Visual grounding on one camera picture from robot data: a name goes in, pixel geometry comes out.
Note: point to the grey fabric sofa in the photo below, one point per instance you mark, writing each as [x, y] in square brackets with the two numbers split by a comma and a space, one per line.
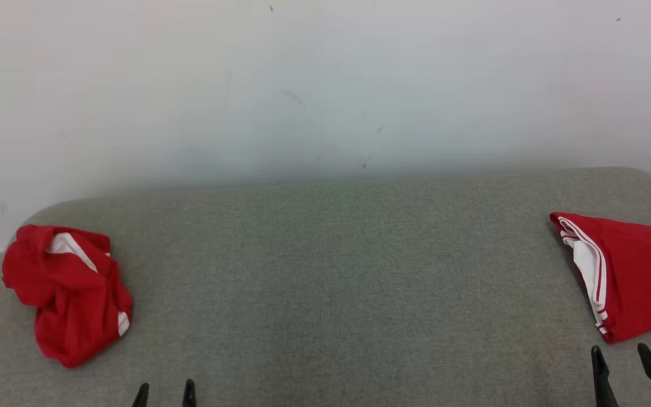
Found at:
[331, 282]

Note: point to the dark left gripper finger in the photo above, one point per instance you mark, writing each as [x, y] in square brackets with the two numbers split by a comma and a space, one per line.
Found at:
[141, 397]
[189, 394]

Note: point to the red Bulls basketball jersey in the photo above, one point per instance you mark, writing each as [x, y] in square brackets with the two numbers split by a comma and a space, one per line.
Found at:
[642, 271]

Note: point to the red shorts with white stripes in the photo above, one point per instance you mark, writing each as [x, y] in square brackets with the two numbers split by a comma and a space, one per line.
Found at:
[65, 299]

